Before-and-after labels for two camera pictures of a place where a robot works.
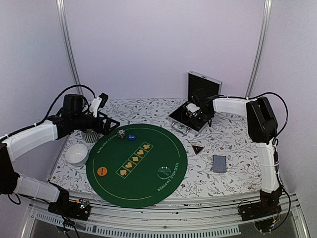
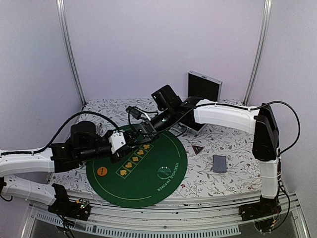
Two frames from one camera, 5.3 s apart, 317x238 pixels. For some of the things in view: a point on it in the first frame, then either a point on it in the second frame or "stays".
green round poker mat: (137, 166) stays
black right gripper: (198, 124) -> (144, 126)
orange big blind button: (102, 171) stays
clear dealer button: (164, 172) stays
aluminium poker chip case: (188, 115) stays
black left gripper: (106, 130) -> (120, 153)
